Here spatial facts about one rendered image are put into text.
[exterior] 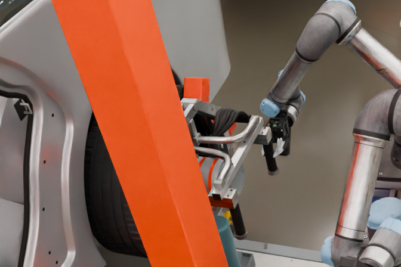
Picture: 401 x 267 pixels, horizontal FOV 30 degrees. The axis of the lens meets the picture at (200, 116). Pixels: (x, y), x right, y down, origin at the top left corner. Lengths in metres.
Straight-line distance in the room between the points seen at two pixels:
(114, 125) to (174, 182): 0.22
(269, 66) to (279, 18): 0.63
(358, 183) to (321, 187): 1.94
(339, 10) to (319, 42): 0.15
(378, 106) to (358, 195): 0.23
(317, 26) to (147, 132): 0.94
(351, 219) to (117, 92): 0.68
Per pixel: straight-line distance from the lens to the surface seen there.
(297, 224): 3.71
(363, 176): 1.96
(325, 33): 2.57
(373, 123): 1.94
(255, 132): 2.70
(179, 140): 1.95
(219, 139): 2.65
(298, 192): 3.88
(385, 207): 2.23
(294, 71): 2.68
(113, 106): 1.83
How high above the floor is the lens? 2.59
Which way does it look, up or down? 35 degrees down
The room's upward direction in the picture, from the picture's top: 15 degrees counter-clockwise
